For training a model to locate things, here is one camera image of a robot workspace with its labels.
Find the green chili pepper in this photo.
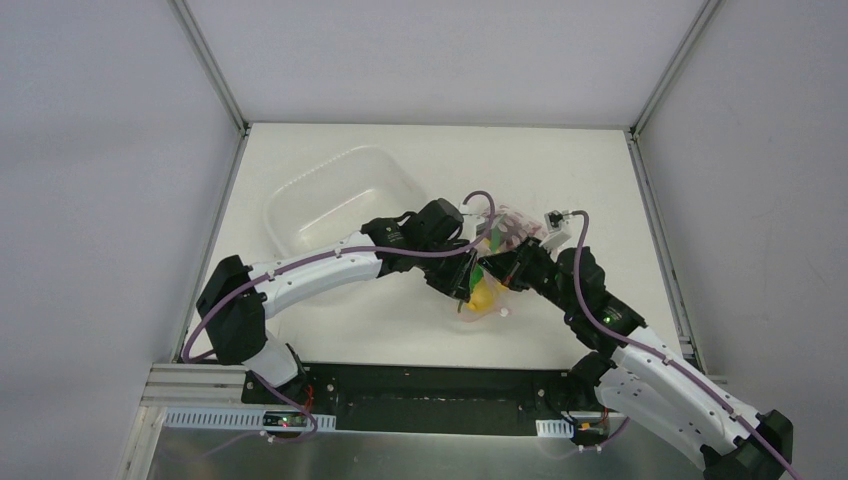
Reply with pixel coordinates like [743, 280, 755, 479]
[457, 265, 484, 313]

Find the yellow banana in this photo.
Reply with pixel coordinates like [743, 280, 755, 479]
[479, 231, 507, 292]

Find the yellow lemon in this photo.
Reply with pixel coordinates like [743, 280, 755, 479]
[463, 280, 498, 314]

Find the clear pink zip bag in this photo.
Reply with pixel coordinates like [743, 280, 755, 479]
[455, 202, 551, 326]

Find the white plastic basket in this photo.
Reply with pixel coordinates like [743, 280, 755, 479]
[262, 146, 427, 257]

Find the red grape bunch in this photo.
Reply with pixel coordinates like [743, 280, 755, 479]
[490, 207, 543, 253]

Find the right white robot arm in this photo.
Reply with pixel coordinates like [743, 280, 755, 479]
[479, 238, 793, 479]

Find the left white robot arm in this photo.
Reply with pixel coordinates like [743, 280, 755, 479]
[189, 198, 493, 405]

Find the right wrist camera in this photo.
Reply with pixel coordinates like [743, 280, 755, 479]
[541, 210, 573, 254]

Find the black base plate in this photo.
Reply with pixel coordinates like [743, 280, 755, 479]
[279, 363, 611, 440]

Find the right aluminium frame post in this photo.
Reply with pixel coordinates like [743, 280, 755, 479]
[630, 0, 725, 139]

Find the aluminium frame post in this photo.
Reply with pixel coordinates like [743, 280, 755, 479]
[168, 0, 249, 137]
[630, 0, 725, 139]

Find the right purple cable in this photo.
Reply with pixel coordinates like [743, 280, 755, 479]
[569, 210, 806, 480]

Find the left aluminium frame post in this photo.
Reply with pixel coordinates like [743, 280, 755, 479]
[168, 0, 249, 137]

